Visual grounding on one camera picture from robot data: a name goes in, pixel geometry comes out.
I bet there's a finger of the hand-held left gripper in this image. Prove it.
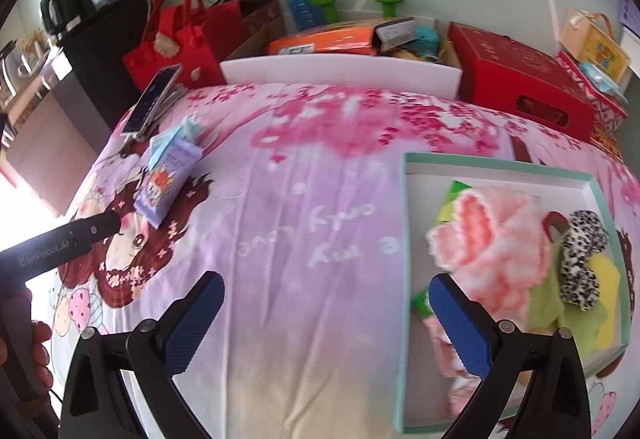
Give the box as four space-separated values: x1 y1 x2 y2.
70 210 122 251

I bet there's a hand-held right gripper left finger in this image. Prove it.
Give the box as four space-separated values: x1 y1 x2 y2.
64 270 226 439

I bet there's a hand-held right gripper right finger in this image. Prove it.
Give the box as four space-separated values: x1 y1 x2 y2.
427 273 600 439

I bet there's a pink floral cloth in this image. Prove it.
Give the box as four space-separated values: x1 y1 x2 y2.
424 316 482 416

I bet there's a teal white box lid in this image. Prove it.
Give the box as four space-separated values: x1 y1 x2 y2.
397 152 634 436

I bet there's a pink white knitted cloth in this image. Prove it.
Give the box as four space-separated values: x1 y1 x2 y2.
425 186 554 316

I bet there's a light green cloth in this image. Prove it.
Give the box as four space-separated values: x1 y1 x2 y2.
526 268 609 351

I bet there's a leopard print scrunchie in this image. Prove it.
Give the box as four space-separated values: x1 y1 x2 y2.
556 210 609 311

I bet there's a red ribbon tape roll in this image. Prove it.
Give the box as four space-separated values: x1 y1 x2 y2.
542 212 572 246

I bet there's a yellow green sponge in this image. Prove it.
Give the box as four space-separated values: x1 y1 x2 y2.
586 253 624 351

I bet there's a person's left hand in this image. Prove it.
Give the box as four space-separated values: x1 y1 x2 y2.
0 319 54 405

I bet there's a purple tissue pack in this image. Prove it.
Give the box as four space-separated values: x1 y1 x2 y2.
134 139 204 228

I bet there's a brown wooden cabinet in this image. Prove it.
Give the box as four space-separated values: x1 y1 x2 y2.
0 52 116 216

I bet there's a blue face mask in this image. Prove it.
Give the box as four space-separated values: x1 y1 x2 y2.
147 115 202 168

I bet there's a smartphone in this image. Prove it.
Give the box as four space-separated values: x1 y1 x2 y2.
121 64 184 135

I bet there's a white phone stand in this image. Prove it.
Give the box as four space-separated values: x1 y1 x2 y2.
132 86 189 141

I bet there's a pink cartoon printed bed sheet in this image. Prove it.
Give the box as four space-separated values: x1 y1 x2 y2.
42 82 640 439

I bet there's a steel kettle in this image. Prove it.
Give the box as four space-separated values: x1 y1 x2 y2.
0 42 32 96

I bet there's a black cabinet with appliance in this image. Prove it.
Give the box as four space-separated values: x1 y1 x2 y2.
40 0 149 133

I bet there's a red felt handbag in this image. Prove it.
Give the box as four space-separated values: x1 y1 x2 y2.
122 0 227 91

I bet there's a red paper bag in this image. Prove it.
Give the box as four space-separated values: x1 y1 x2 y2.
202 0 287 63

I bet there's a red cardboard box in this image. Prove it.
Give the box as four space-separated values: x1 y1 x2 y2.
447 22 597 143

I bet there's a red patterned box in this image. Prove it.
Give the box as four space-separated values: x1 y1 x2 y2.
556 52 629 136

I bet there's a white storage bin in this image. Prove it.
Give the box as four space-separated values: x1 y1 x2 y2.
219 54 462 101

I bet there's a teal round container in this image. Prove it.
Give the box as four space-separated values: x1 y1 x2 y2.
411 24 442 61

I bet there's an orange packet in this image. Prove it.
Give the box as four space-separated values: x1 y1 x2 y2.
267 19 382 57

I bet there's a blue liquid plastic bottle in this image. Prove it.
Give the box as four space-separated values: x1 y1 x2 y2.
285 0 322 33

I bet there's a black barcoded box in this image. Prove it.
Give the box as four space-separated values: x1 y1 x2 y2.
375 16 417 53

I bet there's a yellow gift box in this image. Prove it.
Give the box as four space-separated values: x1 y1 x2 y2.
559 9 633 86

